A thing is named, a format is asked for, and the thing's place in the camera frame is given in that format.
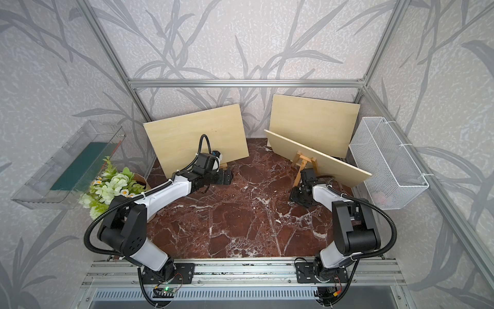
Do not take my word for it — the wooden easel frame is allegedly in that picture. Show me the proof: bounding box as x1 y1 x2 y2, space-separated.
292 151 320 187

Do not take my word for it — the light plywood board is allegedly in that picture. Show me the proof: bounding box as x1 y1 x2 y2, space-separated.
269 94 360 158
264 130 373 187
144 104 249 178

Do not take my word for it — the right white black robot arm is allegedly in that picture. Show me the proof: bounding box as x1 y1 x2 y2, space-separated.
289 168 398 270

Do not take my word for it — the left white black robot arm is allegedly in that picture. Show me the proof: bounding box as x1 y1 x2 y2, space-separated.
84 134 233 281

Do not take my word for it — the artificial flower bouquet in pot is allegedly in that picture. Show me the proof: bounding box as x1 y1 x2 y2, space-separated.
79 157 151 220

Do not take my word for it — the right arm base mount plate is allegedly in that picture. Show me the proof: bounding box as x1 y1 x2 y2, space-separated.
294 257 349 284

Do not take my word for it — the white wire mesh basket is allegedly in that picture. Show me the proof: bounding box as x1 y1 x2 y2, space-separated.
349 117 429 210

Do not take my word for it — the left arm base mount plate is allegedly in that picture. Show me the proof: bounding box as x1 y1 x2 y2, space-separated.
141 263 196 285

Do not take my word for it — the clear plastic wall tray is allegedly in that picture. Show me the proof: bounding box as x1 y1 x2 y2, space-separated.
12 121 126 210

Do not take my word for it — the aluminium front rail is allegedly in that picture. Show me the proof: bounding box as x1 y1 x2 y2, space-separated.
80 257 406 288

